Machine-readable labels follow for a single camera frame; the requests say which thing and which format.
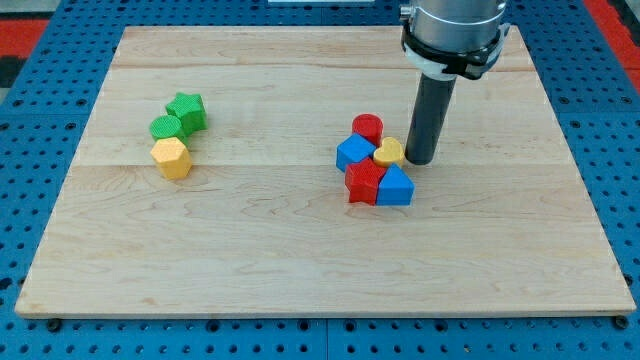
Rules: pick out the red star block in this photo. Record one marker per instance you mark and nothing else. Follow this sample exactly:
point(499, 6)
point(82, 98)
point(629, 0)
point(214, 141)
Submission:
point(362, 180)

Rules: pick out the red circle block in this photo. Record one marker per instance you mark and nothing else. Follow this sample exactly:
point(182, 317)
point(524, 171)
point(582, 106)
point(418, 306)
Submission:
point(369, 126)

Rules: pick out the green star block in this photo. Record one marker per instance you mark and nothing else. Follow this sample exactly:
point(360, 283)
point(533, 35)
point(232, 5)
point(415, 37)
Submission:
point(190, 110)

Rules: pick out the green circle block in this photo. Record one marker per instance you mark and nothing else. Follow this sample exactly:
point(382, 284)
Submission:
point(168, 126)

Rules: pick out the blue cube block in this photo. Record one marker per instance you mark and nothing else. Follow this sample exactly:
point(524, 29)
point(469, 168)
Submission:
point(353, 149)

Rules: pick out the blue triangle block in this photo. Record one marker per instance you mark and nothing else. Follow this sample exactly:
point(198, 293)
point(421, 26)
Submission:
point(395, 188)

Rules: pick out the yellow heart block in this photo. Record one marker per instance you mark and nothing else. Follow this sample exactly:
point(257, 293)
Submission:
point(390, 152)

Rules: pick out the wooden board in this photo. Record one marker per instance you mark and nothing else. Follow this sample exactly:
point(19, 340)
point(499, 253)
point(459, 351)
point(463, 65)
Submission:
point(500, 224)

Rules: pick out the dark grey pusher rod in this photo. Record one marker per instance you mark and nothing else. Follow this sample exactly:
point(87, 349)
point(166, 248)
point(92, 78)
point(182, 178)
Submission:
point(430, 109)

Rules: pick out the yellow hexagon block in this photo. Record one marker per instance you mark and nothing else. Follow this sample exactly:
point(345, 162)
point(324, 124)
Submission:
point(172, 158)

